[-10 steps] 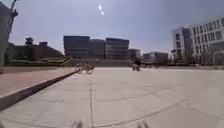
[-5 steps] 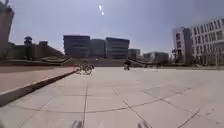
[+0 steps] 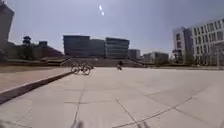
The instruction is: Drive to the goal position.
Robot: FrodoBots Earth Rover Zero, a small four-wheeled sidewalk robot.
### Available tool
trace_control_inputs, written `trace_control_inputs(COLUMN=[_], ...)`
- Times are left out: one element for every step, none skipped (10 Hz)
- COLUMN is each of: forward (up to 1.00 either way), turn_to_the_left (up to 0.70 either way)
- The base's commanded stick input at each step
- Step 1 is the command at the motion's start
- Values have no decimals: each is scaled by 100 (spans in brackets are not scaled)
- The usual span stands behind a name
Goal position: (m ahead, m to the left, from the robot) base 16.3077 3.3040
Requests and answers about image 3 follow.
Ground person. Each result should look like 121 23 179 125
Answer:
115 59 125 71

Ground wide stone steps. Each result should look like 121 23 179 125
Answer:
59 57 146 69

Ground wide dark building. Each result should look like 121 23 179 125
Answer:
62 34 131 60

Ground small grey building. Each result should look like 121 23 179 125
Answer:
128 48 142 61

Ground parked bicycles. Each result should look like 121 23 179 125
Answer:
69 60 95 76

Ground grey slab plaza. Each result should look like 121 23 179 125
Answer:
0 66 224 128

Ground low grey building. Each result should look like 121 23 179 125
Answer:
141 51 170 65

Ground low dark building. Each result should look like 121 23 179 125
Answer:
33 40 64 61

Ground robot's own part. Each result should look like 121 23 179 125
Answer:
70 120 84 128
137 121 150 128

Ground dark stone kerb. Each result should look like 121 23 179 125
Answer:
0 70 75 106

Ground tree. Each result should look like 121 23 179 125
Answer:
20 35 34 61

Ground reddish paved ground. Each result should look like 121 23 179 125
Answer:
0 66 72 94

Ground white building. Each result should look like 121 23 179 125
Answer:
172 18 224 68

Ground tall grey building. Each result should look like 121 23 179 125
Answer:
0 1 15 51

